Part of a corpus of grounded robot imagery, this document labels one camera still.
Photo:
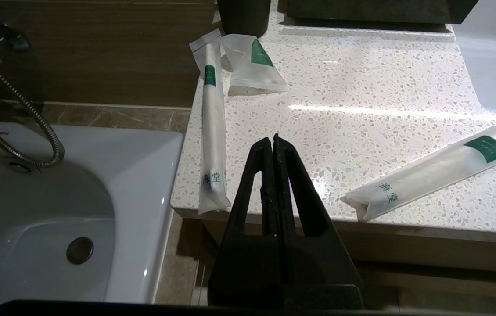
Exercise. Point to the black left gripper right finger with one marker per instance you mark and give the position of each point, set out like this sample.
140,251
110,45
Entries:
318,263

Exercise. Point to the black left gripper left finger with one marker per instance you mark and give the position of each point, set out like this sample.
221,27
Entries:
248,263

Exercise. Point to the black plastic cup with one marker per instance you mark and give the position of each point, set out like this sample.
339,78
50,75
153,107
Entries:
243,17

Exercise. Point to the black amenity drawer box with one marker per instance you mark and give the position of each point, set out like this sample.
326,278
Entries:
379,11

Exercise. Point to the white bathtub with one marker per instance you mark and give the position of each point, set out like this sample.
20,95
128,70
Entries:
134,210

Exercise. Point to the long slim toothbrush packet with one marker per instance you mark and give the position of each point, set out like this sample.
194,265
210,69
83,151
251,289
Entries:
213,131

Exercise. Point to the wide toothbrush packet green label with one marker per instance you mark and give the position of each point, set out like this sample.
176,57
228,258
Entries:
441,171

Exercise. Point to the round bathtub drain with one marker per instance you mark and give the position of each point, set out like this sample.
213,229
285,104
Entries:
79,250

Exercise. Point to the small square green-label packet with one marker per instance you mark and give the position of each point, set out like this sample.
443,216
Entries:
254,72

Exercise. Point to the white ceramic sink basin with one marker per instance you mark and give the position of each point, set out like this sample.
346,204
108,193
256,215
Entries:
489,52

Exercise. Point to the chrome bathtub tap fixture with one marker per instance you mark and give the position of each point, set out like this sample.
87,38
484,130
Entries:
4,41

